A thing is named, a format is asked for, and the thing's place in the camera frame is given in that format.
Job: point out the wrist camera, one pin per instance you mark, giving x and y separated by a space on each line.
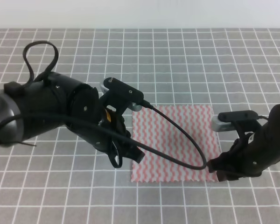
120 91
238 120

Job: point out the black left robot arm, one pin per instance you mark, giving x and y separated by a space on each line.
58 100

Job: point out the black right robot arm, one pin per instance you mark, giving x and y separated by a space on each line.
272 125

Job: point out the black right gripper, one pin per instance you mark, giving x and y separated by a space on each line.
249 159

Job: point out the pink white wavy striped towel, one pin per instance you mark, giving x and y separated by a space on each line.
153 130

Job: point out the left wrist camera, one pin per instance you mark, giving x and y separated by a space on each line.
120 91

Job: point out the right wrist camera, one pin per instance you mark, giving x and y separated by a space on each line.
238 120

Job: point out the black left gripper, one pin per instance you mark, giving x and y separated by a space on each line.
113 121

